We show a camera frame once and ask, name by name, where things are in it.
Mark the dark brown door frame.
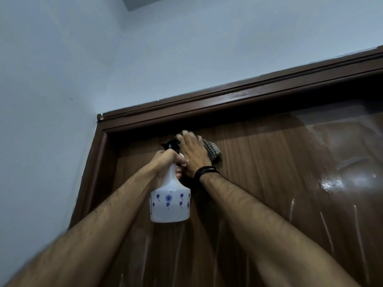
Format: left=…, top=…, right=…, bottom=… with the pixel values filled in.
left=68, top=45, right=383, bottom=230

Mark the checkered cleaning cloth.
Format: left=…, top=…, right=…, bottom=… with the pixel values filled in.
left=175, top=134, right=222, bottom=164

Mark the person's right hand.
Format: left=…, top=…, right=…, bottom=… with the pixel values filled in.
left=177, top=130, right=212, bottom=179

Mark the brown wooden door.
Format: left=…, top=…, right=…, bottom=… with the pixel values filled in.
left=102, top=95, right=383, bottom=287

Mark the white floral spray bottle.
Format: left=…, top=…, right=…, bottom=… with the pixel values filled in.
left=150, top=139, right=191, bottom=223

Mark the person's right forearm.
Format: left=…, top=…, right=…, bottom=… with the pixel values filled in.
left=199, top=173, right=361, bottom=287

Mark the black wrist bracelet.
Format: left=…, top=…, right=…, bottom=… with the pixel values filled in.
left=193, top=166, right=221, bottom=181

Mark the person's left forearm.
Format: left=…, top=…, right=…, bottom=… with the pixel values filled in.
left=3, top=164, right=164, bottom=287

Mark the person's left hand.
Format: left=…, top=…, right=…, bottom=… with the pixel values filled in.
left=147, top=148, right=188, bottom=186

